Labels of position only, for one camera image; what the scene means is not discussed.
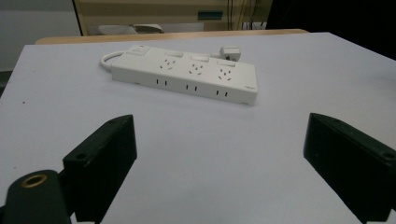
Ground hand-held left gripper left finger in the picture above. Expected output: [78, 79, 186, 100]
[62, 114, 138, 224]

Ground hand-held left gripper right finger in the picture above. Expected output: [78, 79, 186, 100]
[303, 112, 396, 224]

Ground white power strip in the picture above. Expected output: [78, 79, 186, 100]
[110, 44, 259, 106]

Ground white cloth bundle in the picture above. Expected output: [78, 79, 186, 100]
[98, 23, 164, 35]

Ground beige cabinet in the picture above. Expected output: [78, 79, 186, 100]
[73, 0, 274, 36]

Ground white power plug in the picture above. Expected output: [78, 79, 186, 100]
[211, 45, 243, 63]

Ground white power cable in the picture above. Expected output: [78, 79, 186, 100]
[99, 50, 127, 72]

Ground dark hanging cables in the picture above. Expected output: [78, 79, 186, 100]
[227, 0, 269, 31]

